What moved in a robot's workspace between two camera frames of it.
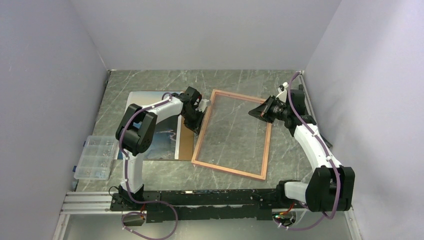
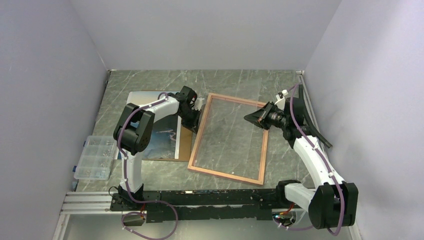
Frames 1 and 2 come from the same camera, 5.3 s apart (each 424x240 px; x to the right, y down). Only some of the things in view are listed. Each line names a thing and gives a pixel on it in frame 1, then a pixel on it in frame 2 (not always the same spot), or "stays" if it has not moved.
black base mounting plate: x=200 y=205 stays
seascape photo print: x=167 y=144 stays
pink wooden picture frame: x=231 y=139 -> x=223 y=175
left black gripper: x=195 y=126 stays
